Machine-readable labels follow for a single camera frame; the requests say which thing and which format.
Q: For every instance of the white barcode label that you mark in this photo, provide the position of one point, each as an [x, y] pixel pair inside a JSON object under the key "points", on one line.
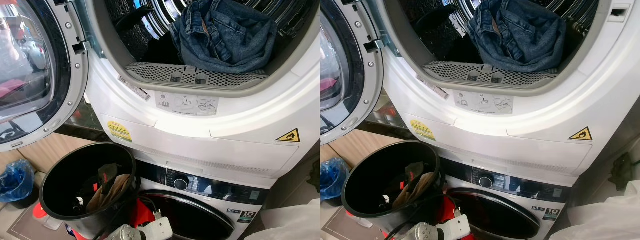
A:
{"points": [[134, 88], [432, 86]]}

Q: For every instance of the blue plastic bag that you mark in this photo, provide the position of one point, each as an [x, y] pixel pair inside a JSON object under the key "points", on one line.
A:
{"points": [[15, 182], [332, 177]]}

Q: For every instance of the red orange object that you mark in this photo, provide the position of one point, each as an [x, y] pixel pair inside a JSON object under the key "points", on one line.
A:
{"points": [[140, 212], [445, 210]]}

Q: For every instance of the yellow fire warning triangle sticker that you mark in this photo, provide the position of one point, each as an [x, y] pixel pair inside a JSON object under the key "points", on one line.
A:
{"points": [[289, 137], [581, 135]]}

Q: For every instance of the white cloth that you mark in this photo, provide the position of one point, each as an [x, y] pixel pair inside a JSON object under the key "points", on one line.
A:
{"points": [[600, 220], [295, 225]]}

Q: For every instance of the brown trousers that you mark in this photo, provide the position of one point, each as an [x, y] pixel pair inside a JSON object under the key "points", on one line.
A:
{"points": [[112, 189], [417, 187]]}

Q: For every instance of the grey floor mat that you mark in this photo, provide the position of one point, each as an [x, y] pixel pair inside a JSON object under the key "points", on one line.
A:
{"points": [[337, 227], [27, 229]]}

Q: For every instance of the white washing machine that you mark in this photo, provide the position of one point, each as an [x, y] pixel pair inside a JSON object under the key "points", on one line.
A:
{"points": [[520, 187], [220, 192]]}

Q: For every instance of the white tumble dryer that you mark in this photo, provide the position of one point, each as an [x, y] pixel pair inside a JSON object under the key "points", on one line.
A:
{"points": [[200, 145], [500, 145]]}

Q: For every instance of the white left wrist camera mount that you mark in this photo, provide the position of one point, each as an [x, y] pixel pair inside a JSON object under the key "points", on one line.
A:
{"points": [[455, 227], [160, 229]]}

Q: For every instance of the black laundry bucket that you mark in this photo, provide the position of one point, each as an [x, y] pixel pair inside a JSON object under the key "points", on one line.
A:
{"points": [[65, 175], [367, 172]]}

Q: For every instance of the black dryer door hinge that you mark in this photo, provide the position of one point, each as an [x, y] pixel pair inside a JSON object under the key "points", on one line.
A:
{"points": [[372, 46], [81, 47]]}

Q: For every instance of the dark garment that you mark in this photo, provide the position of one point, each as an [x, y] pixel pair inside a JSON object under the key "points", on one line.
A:
{"points": [[107, 172], [414, 171]]}

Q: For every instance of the dark round washer door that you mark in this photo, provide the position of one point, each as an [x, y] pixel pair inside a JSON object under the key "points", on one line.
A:
{"points": [[195, 220], [500, 217]]}

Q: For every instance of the round washer control knob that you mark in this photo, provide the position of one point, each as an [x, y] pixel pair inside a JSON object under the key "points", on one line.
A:
{"points": [[486, 181], [181, 184]]}

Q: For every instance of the grey perforated lint filter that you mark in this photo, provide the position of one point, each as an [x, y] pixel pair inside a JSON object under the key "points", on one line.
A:
{"points": [[150, 74], [445, 72]]}

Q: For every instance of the dark green object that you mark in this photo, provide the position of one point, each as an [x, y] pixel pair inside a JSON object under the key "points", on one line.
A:
{"points": [[315, 176], [621, 170]]}

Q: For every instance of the round glass dryer door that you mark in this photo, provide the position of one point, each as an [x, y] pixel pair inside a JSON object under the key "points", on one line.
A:
{"points": [[335, 65], [30, 60]]}

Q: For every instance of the yellow energy label sticker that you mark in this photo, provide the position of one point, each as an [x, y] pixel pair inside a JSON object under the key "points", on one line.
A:
{"points": [[422, 130], [119, 131]]}

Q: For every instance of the ten year warranty sticker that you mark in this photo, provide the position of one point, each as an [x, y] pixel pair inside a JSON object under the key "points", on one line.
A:
{"points": [[247, 216], [552, 214]]}

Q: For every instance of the white instruction sticker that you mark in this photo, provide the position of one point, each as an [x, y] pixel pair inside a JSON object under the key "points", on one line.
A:
{"points": [[185, 104], [482, 102]]}

